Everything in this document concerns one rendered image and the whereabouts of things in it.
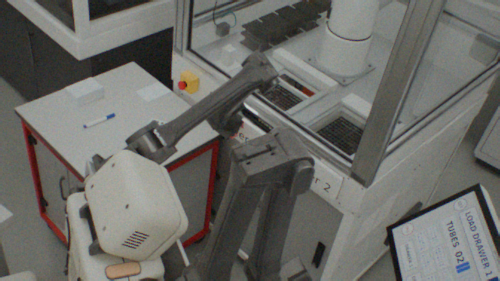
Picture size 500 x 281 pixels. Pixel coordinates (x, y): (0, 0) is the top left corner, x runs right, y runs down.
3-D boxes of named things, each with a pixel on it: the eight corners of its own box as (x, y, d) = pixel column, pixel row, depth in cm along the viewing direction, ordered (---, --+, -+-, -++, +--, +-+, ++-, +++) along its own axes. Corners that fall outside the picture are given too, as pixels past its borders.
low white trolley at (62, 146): (113, 312, 242) (105, 198, 191) (39, 227, 271) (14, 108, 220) (210, 243, 276) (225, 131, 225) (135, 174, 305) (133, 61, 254)
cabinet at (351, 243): (312, 334, 246) (358, 219, 193) (167, 199, 294) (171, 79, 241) (420, 227, 302) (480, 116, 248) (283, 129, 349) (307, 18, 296)
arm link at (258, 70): (262, 40, 141) (285, 71, 141) (260, 50, 155) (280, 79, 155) (121, 141, 140) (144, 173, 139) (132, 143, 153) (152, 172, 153)
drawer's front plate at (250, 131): (261, 158, 207) (265, 137, 200) (210, 119, 221) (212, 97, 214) (264, 156, 209) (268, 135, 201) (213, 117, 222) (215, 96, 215)
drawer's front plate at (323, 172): (333, 201, 196) (341, 180, 188) (274, 157, 209) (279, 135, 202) (336, 198, 197) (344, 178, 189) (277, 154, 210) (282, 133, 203)
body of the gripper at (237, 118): (245, 118, 199) (236, 111, 192) (228, 140, 199) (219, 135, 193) (232, 109, 202) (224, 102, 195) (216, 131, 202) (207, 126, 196)
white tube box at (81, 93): (77, 108, 225) (77, 97, 222) (65, 97, 229) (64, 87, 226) (103, 96, 233) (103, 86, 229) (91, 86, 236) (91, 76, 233)
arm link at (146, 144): (115, 154, 140) (128, 171, 140) (146, 131, 139) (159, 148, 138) (127, 152, 149) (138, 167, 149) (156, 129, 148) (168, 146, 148)
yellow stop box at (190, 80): (189, 95, 227) (190, 82, 223) (178, 87, 231) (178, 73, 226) (198, 91, 230) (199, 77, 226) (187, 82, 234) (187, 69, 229)
